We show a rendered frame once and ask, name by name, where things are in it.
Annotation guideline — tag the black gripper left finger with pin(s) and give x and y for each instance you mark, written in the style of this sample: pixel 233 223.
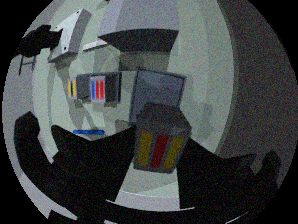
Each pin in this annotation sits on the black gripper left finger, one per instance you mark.
pixel 109 158

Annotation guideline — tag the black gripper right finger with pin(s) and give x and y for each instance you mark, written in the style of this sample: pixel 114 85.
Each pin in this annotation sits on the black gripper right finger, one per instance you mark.
pixel 199 171

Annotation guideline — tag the blue flat bar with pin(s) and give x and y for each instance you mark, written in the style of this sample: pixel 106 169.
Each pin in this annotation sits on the blue flat bar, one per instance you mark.
pixel 99 132

